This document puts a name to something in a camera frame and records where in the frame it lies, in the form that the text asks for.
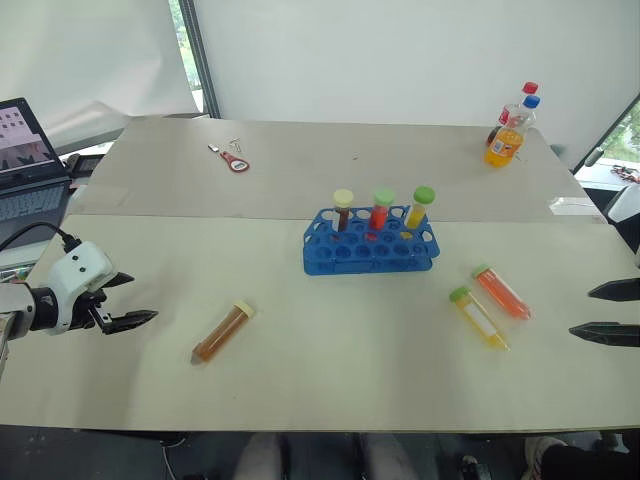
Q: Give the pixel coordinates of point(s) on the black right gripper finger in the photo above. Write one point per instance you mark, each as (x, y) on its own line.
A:
(617, 290)
(607, 333)

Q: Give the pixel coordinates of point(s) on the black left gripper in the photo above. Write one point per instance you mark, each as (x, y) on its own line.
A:
(88, 309)

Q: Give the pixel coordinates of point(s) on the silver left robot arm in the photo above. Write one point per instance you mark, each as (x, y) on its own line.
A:
(15, 310)

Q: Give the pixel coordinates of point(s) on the brown tube with cream cap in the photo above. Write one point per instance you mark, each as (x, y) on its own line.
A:
(343, 210)
(222, 332)

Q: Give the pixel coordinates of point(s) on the orange tube with green cap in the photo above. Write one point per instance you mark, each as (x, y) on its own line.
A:
(502, 295)

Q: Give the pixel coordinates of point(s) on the yellow tube with green cap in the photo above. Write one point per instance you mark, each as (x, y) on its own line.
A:
(477, 317)
(417, 210)

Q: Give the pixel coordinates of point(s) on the blue plastic test tube rack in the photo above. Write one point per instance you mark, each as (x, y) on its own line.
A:
(370, 250)

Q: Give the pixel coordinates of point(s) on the red tube with green cap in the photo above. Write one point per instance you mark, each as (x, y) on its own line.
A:
(379, 212)

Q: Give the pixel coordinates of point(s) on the white and black machine part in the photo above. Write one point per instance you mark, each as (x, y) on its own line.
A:
(624, 205)

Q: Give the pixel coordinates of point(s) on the white sneaker with red stripes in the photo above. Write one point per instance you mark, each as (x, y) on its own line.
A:
(542, 452)

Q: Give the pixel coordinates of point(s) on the black device beside laptop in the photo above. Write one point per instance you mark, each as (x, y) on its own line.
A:
(86, 165)

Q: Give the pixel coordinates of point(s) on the open dark laptop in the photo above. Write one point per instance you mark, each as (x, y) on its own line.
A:
(25, 165)

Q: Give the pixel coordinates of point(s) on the red handheld tool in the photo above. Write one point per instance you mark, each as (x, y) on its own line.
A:
(236, 162)

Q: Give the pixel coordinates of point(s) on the orange soda bottle blue cap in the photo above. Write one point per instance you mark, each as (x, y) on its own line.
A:
(505, 142)

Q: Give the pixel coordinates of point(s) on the silver paper clips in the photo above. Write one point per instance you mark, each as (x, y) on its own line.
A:
(237, 144)

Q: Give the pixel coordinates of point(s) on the pale rounded leg shape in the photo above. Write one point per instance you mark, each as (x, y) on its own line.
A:
(256, 457)

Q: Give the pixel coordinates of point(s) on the cola bottle red cap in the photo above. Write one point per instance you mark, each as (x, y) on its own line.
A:
(507, 115)

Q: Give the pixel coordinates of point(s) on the beige paper table sheet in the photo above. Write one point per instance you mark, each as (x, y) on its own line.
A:
(350, 165)
(320, 380)

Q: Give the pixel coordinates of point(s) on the white backdrop sheet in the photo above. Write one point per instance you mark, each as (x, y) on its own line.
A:
(400, 60)
(85, 60)

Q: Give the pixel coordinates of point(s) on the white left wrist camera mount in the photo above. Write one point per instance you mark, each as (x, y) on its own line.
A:
(80, 270)

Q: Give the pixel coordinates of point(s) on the grey window frame post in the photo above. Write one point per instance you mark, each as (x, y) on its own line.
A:
(200, 60)

